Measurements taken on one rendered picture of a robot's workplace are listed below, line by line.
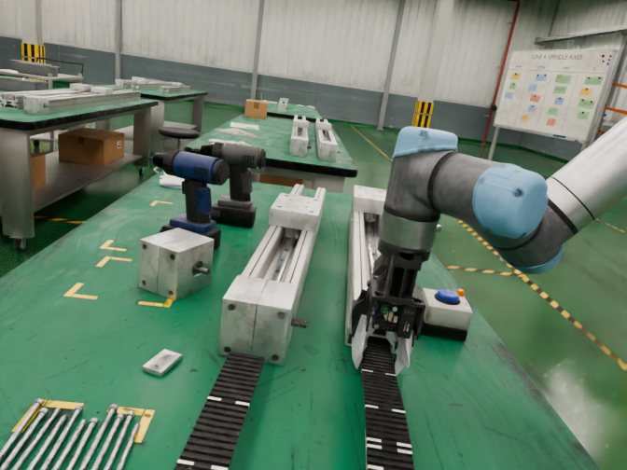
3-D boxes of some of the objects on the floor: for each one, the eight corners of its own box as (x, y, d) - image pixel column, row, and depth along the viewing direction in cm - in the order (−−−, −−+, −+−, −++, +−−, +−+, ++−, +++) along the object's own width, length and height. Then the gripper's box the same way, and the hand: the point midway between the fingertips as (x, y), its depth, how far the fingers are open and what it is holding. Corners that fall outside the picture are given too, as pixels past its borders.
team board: (465, 190, 678) (500, 47, 618) (492, 192, 698) (528, 52, 638) (549, 224, 547) (604, 46, 487) (578, 225, 567) (634, 53, 507)
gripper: (360, 249, 59) (335, 391, 66) (456, 264, 59) (421, 405, 65) (360, 229, 67) (337, 357, 74) (444, 242, 67) (413, 370, 74)
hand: (377, 361), depth 72 cm, fingers closed on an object, 5 cm apart
